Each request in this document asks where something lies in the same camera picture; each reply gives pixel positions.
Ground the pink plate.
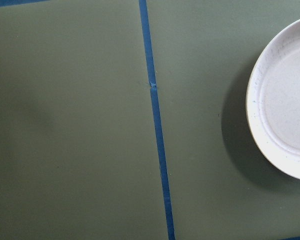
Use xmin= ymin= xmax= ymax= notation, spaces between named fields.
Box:
xmin=245 ymin=19 xmax=300 ymax=180

